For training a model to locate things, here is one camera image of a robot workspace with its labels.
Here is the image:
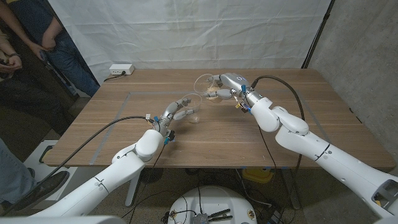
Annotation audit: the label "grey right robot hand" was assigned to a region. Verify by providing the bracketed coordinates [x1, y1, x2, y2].
[203, 72, 261, 108]

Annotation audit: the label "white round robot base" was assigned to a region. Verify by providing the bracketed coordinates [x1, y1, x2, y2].
[167, 185, 258, 224]

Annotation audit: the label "white table leg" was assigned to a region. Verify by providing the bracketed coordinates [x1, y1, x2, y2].
[124, 174, 141, 207]

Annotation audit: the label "standing person in blue jeans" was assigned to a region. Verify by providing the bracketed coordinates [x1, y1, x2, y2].
[0, 0, 101, 98]

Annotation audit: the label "black power strip cord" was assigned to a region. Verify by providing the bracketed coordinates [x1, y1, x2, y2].
[103, 72, 127, 83]

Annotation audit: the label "black clips on base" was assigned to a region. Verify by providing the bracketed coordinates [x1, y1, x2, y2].
[207, 208, 233, 222]

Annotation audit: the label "black cable on base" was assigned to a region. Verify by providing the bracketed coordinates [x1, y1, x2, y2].
[197, 174, 203, 215]

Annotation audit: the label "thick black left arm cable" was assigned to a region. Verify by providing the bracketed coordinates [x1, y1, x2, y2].
[2, 116, 155, 217]

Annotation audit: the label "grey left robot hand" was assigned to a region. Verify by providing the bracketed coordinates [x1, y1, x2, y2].
[152, 97, 195, 138]

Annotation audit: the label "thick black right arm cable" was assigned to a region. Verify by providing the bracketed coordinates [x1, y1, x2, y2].
[250, 75, 305, 206]

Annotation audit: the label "clear plastic cup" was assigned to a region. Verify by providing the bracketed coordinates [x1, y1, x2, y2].
[193, 73, 223, 103]
[182, 93, 203, 124]

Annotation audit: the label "white power strip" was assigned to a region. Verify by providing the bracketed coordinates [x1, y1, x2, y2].
[109, 63, 135, 76]

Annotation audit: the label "grey tape outline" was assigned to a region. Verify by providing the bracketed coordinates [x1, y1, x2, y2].
[90, 90, 348, 167]

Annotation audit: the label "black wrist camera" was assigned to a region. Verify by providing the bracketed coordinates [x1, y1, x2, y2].
[163, 129, 175, 146]
[234, 99, 253, 114]

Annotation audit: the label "black round floor fan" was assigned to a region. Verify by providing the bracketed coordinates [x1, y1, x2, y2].
[139, 167, 164, 184]

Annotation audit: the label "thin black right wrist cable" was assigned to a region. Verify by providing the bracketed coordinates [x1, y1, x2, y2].
[257, 123, 279, 175]

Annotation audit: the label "grey table leg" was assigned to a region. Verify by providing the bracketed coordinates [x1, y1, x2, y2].
[281, 169, 302, 210]

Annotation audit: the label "black backdrop stand pole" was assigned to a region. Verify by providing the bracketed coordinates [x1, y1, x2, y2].
[300, 0, 337, 70]

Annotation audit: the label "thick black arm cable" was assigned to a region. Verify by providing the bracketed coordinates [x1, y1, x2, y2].
[250, 75, 305, 206]
[2, 116, 155, 217]

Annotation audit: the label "seated person in dark trousers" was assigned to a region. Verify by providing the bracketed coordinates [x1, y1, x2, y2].
[0, 29, 78, 147]

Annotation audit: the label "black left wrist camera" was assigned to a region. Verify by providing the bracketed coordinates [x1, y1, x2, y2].
[163, 129, 175, 146]

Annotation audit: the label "person leg with dark shoe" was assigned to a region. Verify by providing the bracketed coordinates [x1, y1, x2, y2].
[0, 136, 71, 214]

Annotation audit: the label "white robot torso edge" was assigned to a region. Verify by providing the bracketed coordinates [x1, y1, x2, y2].
[0, 215, 127, 224]

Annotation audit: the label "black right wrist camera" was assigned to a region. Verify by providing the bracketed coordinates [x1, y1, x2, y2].
[234, 99, 253, 114]

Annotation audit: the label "white backdrop sheet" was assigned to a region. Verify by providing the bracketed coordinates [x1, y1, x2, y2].
[48, 0, 333, 85]

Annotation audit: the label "brown sugar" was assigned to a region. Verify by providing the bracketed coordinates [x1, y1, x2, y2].
[205, 86, 220, 102]

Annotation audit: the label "yellow box under table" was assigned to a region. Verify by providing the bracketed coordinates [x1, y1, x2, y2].
[241, 167, 274, 184]

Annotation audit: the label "thin black left wrist cable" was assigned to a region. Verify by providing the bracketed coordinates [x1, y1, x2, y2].
[127, 144, 167, 224]

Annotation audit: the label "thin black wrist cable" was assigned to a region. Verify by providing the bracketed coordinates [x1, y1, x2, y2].
[257, 123, 279, 175]
[127, 144, 167, 224]

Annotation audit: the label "small grey box on base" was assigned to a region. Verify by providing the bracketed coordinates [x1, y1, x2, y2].
[193, 213, 210, 224]

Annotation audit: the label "white floor board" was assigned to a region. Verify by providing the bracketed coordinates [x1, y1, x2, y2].
[24, 139, 78, 200]

